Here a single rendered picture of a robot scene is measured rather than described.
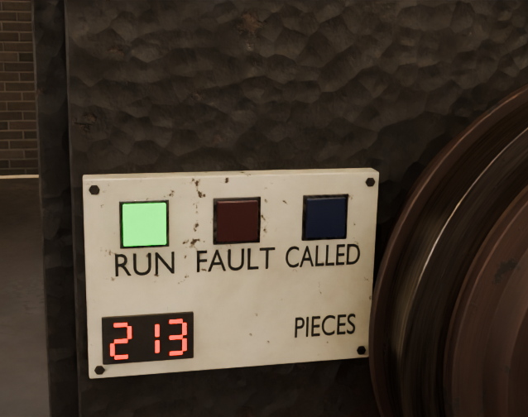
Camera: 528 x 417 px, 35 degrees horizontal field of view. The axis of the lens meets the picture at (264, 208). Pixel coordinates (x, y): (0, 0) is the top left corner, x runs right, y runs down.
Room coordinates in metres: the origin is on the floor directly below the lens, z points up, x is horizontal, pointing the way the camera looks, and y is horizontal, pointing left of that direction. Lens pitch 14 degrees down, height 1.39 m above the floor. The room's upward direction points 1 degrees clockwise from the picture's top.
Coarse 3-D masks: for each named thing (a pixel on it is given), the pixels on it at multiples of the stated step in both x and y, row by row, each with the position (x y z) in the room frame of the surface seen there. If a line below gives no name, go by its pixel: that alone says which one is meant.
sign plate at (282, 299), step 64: (128, 192) 0.68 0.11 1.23; (192, 192) 0.69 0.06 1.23; (256, 192) 0.70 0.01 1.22; (320, 192) 0.72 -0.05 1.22; (128, 256) 0.68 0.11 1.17; (192, 256) 0.69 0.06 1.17; (256, 256) 0.70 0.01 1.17; (320, 256) 0.72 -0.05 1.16; (128, 320) 0.67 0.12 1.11; (192, 320) 0.69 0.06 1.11; (256, 320) 0.70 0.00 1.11; (320, 320) 0.72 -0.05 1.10
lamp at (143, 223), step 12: (132, 204) 0.67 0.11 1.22; (144, 204) 0.68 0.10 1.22; (156, 204) 0.68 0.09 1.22; (132, 216) 0.67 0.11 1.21; (144, 216) 0.68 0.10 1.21; (156, 216) 0.68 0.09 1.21; (132, 228) 0.67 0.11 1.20; (144, 228) 0.68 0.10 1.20; (156, 228) 0.68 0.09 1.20; (132, 240) 0.67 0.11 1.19; (144, 240) 0.68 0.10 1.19; (156, 240) 0.68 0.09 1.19
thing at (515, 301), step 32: (512, 224) 0.59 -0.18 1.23; (480, 256) 0.60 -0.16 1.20; (512, 256) 0.59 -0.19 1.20; (480, 288) 0.59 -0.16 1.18; (512, 288) 0.59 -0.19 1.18; (480, 320) 0.59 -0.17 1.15; (512, 320) 0.58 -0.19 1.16; (448, 352) 0.60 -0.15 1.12; (480, 352) 0.59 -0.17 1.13; (512, 352) 0.57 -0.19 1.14; (448, 384) 0.59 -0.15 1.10; (480, 384) 0.59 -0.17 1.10; (512, 384) 0.57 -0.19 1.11; (448, 416) 0.60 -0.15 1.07; (480, 416) 0.59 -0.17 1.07; (512, 416) 0.58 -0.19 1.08
